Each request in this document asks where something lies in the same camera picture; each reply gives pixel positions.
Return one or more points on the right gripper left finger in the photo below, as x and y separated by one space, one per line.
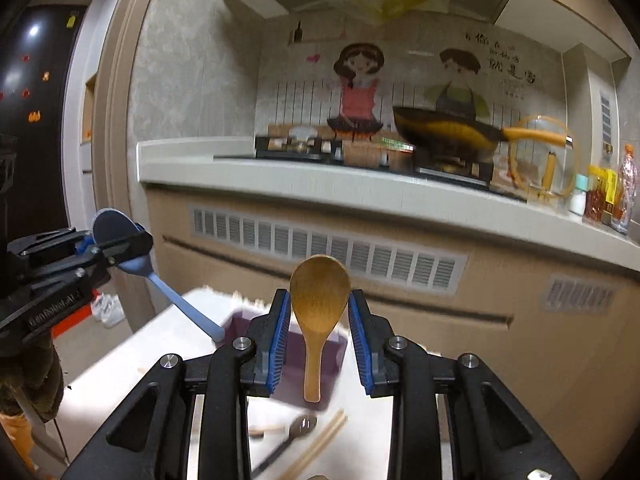
235 384

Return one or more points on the wooden chopstick three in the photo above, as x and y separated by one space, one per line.
287 474

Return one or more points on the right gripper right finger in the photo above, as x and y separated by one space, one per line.
491 434

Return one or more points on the black gas stove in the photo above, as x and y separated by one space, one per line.
388 156

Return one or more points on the small metal spoon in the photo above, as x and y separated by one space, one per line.
300 427

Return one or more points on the black yellow frying pan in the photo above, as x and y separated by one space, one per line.
442 133

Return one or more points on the glass pan lid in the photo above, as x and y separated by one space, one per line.
543 159

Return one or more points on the small white teal bottle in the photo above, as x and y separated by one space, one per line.
578 199

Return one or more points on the orange cap bottle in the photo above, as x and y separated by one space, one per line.
625 193

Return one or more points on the wooden chopstick one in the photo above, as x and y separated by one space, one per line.
260 432

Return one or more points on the wooden chopstick four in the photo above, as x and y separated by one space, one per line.
323 441

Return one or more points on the black refrigerator with magnets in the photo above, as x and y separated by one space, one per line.
35 60

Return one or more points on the blue plastic spoon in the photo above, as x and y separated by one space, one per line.
111 224

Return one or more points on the long grey vent grille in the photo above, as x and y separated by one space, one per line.
375 258

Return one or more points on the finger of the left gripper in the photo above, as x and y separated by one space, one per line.
67 241
127 248

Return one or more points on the wooden rice spoon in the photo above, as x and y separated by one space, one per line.
319 290

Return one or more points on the small grey vent grille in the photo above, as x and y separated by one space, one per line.
566 294

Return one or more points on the yellow condiment jar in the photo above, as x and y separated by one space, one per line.
600 194

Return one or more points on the white table cloth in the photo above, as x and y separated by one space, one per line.
360 451

